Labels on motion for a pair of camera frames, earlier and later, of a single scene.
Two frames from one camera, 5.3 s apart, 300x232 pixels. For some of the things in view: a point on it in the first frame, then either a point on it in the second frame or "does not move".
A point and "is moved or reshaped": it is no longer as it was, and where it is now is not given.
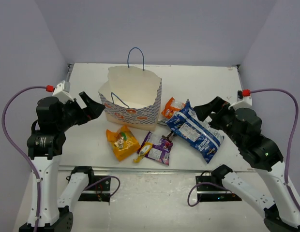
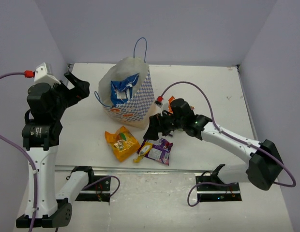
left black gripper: (79, 109) to (68, 89)
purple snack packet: (160, 150) does not move
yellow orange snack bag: (124, 141) does not move
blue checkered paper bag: (132, 95) is moved or reshaped
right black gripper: (203, 111) to (157, 124)
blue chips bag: (200, 136) to (120, 91)
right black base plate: (209, 193) does not move
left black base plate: (98, 189) does not move
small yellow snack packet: (146, 147) does not move
